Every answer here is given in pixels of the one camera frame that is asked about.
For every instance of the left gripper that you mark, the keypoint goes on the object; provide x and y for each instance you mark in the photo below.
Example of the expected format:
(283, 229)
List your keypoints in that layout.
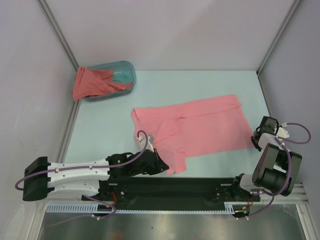
(159, 166)

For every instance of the right aluminium corner post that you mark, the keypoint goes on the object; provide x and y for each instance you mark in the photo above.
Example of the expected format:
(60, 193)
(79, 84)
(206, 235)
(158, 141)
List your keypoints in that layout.
(279, 35)

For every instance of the teal plastic bin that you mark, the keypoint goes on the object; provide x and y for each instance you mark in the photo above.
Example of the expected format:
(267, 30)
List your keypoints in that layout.
(123, 72)

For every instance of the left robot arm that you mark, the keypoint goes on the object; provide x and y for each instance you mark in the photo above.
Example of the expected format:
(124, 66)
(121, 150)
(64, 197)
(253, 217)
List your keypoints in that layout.
(44, 179)

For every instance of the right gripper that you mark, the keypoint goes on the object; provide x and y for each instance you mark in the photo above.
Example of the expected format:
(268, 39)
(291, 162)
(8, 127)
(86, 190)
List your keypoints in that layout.
(256, 146)

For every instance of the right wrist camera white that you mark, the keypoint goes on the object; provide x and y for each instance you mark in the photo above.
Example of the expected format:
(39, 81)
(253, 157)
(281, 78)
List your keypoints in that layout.
(281, 132)

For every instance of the salmon red t shirt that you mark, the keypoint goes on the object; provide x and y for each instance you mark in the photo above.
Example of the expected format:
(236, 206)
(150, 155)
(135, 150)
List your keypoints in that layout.
(95, 83)

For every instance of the aluminium corner post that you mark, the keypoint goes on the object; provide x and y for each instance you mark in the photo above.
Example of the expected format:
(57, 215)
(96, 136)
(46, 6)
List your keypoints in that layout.
(54, 25)
(279, 35)

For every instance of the light pink t shirt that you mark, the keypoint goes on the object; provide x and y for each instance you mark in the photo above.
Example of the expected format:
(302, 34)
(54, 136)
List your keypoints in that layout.
(194, 128)

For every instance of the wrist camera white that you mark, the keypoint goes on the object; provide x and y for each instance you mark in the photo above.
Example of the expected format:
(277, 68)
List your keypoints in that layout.
(281, 132)
(142, 142)

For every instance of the left aluminium corner post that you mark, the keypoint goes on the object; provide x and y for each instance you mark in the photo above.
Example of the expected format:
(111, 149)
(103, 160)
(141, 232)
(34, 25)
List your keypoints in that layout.
(54, 25)

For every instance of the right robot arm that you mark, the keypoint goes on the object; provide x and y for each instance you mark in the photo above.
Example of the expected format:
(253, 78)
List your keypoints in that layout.
(277, 169)

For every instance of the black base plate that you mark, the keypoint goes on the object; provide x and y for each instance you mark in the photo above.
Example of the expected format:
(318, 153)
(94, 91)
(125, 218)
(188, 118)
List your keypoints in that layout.
(170, 193)

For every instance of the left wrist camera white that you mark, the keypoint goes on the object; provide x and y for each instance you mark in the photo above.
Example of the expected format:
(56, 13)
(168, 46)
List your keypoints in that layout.
(142, 142)

